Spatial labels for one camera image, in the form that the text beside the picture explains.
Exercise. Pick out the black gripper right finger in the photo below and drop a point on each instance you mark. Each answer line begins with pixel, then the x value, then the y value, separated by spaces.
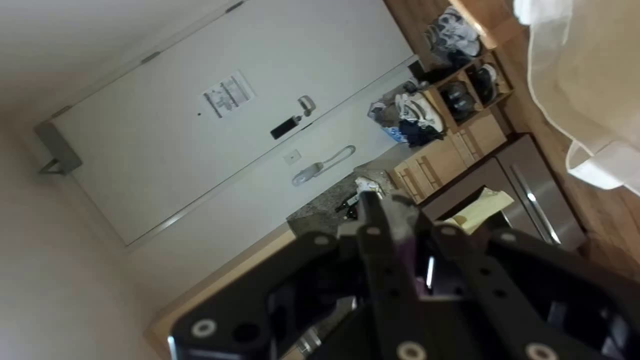
pixel 495 321

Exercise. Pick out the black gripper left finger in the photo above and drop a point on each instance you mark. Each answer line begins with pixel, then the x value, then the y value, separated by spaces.
pixel 391 292

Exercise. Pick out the purple packet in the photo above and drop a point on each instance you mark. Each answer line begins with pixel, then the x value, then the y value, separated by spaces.
pixel 412 252

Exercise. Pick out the yellow towel on oven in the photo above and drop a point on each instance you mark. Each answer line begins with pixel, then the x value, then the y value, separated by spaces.
pixel 477 213

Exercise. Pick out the white sneakers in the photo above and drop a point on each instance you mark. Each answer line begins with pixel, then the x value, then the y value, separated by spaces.
pixel 406 118

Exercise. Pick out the wooden shoe rack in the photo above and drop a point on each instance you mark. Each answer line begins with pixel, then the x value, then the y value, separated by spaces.
pixel 468 92

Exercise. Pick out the paper notice on door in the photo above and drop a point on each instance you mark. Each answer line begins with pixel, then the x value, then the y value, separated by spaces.
pixel 228 94

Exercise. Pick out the white entrance door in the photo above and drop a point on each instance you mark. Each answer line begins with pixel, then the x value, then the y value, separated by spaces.
pixel 174 128

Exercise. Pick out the grey door closer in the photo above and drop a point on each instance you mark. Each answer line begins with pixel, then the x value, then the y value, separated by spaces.
pixel 64 159

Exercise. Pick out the white wall intercom phone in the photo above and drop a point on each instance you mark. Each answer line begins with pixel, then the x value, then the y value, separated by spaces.
pixel 322 166

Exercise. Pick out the black door lock handle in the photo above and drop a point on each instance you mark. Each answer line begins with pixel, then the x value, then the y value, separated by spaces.
pixel 291 123

